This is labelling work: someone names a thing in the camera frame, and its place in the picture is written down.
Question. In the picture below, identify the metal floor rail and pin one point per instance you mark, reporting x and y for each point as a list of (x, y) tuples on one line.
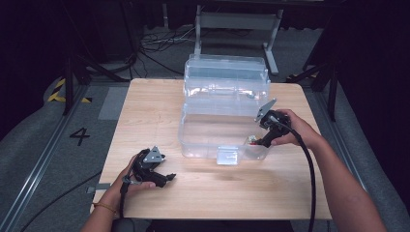
[(338, 135), (38, 164)]

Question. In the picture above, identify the yellow black hazard tape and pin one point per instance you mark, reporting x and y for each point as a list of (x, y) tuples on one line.
[(58, 93)]

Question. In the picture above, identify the clear plastic storage box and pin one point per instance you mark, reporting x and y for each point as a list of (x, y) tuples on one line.
[(219, 129)]

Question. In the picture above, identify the person's right hand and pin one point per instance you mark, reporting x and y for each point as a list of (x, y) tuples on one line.
[(303, 132)]

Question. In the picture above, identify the small red and white object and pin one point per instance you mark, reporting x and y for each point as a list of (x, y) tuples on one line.
[(251, 139)]

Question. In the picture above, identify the grey metal stand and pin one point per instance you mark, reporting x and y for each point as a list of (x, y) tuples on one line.
[(238, 21)]

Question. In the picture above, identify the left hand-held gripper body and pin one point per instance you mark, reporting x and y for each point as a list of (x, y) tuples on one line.
[(145, 169)]

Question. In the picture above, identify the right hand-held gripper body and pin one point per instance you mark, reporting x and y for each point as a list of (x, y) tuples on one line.
[(277, 122)]

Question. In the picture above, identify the person's left hand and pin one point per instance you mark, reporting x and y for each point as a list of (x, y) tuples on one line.
[(116, 193)]

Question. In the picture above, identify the black tripod stand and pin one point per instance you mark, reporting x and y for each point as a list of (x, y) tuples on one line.
[(325, 83), (83, 69)]

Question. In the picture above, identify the grey metal bracket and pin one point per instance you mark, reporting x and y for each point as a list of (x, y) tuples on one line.
[(98, 187)]

